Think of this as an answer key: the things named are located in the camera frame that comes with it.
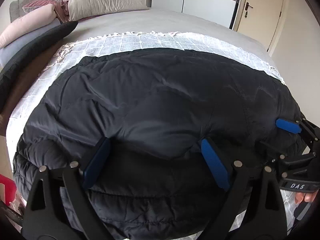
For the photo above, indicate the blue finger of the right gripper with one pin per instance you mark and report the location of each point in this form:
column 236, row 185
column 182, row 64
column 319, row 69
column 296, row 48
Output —
column 289, row 126

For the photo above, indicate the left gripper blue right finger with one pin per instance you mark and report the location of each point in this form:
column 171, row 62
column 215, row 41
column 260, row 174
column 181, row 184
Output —
column 215, row 164

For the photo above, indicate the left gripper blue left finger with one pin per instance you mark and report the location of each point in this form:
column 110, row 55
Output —
column 92, row 162

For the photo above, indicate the black puffer jacket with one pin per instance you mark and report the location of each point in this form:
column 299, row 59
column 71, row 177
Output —
column 155, row 129

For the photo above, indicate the right hand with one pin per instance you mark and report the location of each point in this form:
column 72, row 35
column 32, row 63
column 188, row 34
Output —
column 306, row 197

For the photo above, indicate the red plastic stool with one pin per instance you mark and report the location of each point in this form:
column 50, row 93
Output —
column 9, row 189

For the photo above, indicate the white grey checked blanket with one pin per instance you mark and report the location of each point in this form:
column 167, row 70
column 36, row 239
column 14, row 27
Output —
column 175, row 42

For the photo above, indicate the cream door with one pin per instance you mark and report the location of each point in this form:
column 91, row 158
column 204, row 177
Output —
column 259, row 20

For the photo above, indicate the black folded garment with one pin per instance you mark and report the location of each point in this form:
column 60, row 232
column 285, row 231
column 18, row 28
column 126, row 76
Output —
column 28, row 53

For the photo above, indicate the light blue folded blanket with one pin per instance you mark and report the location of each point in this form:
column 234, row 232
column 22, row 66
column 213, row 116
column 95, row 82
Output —
column 11, row 49

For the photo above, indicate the grey bed sheet mattress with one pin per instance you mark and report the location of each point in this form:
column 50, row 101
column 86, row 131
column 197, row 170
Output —
column 127, row 31

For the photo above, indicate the pink folded blanket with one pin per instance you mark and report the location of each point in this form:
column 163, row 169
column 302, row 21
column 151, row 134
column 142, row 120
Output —
column 31, row 21

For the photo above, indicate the beige pillow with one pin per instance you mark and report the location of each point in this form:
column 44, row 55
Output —
column 80, row 9

